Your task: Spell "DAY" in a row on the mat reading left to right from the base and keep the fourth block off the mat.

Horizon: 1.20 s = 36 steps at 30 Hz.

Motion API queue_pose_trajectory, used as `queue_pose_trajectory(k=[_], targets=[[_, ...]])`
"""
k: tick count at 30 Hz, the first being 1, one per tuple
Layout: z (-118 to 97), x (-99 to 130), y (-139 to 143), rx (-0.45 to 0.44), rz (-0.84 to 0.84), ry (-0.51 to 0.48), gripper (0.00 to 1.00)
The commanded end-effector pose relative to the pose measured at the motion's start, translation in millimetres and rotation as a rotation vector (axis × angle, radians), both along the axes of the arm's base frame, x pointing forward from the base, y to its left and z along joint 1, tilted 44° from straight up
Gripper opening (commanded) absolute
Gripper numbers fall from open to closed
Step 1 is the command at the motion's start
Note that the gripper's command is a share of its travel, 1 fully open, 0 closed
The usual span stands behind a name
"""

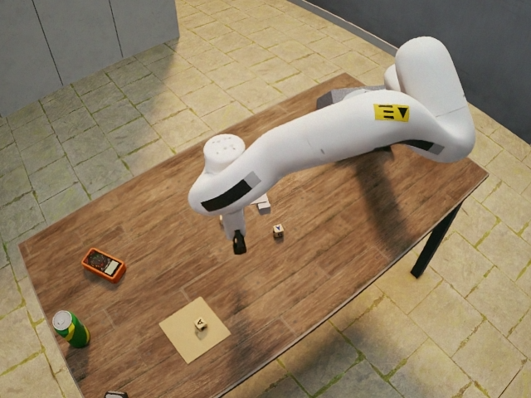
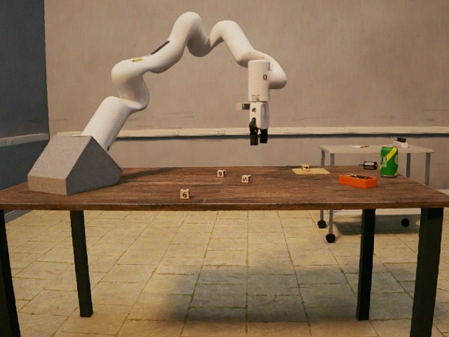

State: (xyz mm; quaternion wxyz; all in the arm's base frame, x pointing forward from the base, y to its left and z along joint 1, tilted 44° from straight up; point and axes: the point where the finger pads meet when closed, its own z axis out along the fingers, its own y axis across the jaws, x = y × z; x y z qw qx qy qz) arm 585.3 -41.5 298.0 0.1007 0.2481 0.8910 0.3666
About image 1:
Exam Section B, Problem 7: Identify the beige square mat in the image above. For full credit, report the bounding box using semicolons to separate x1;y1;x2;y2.
159;296;231;364

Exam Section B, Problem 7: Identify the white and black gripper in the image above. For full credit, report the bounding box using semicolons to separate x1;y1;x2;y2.
222;207;246;255

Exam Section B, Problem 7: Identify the green and yellow drink can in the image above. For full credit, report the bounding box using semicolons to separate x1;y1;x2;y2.
53;310;90;347

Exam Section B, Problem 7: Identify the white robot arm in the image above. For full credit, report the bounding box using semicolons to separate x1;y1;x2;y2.
188;36;475;216

